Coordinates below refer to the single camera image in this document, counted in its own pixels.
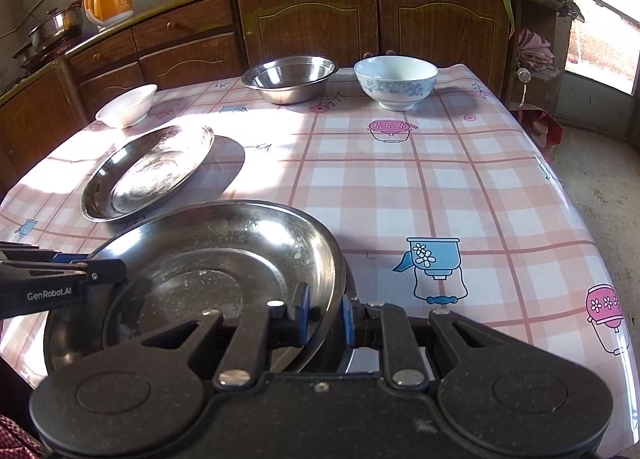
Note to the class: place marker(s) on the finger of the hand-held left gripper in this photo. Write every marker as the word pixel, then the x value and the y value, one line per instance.
pixel 70 258
pixel 105 271

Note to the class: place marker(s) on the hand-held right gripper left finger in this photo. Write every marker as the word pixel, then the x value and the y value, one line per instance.
pixel 302 311

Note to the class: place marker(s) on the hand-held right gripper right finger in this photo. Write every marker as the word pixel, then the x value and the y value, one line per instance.
pixel 346 321

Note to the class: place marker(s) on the medium steel plate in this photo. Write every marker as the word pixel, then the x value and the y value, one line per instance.
pixel 210 249

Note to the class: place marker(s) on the large steel plate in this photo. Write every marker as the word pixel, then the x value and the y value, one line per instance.
pixel 150 174

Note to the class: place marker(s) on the plain white bowl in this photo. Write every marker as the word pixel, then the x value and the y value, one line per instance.
pixel 127 106

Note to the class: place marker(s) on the deep steel bowl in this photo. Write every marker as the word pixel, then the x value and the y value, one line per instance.
pixel 290 79

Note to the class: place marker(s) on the blue patterned porcelain bowl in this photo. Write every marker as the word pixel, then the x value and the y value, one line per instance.
pixel 395 81

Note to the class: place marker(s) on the person's red checked clothing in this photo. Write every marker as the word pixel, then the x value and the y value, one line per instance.
pixel 15 439

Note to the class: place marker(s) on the wooden single door cabinet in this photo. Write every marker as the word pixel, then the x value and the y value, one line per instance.
pixel 35 119

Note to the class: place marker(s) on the red induction cooker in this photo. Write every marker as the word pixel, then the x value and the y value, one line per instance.
pixel 60 49

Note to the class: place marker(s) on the small dark pot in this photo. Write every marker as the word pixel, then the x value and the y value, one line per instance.
pixel 22 53

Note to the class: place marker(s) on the wooden cabinet with drawers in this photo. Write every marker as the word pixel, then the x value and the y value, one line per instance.
pixel 190 59

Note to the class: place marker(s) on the steel pot with lid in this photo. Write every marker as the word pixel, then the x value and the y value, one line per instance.
pixel 55 26

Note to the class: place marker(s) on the orange electric kettle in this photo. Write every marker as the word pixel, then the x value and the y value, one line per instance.
pixel 110 1

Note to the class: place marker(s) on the red bag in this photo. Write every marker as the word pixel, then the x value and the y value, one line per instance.
pixel 547 131

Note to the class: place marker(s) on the wooden double door cabinet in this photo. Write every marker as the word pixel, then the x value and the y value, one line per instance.
pixel 310 24

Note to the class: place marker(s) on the white suction hook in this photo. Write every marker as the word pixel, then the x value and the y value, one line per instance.
pixel 523 74

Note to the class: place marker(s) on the pink hanging cloth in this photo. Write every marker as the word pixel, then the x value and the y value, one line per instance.
pixel 535 51

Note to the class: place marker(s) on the glass window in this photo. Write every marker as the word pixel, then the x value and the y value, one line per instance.
pixel 605 39

